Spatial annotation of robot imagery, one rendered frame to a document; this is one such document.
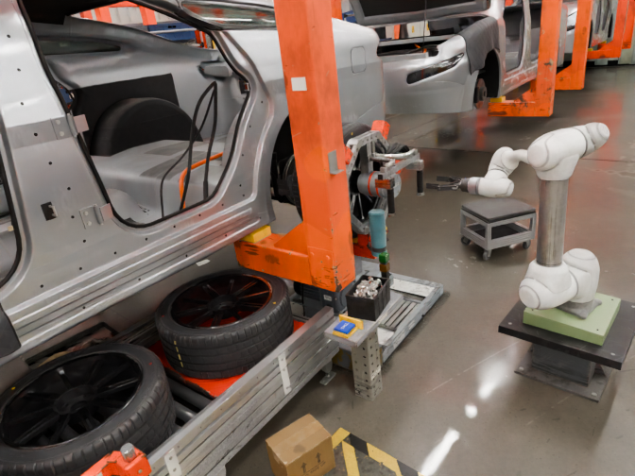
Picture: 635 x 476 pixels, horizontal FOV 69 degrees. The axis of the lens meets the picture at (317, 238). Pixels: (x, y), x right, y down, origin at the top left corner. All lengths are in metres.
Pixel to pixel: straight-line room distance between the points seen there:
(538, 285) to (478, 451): 0.73
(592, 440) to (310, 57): 1.91
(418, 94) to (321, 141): 3.11
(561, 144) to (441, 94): 3.13
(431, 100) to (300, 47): 3.19
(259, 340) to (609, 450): 1.49
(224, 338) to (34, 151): 1.02
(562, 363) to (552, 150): 1.06
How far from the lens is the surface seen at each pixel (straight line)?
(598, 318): 2.42
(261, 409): 2.12
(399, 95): 5.02
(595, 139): 2.08
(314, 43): 1.91
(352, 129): 2.57
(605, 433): 2.40
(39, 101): 1.86
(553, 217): 2.07
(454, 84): 5.03
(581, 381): 2.55
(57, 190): 1.86
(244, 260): 2.55
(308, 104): 1.94
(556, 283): 2.16
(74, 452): 1.82
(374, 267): 3.03
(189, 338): 2.14
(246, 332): 2.10
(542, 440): 2.30
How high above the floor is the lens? 1.64
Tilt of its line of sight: 23 degrees down
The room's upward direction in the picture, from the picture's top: 7 degrees counter-clockwise
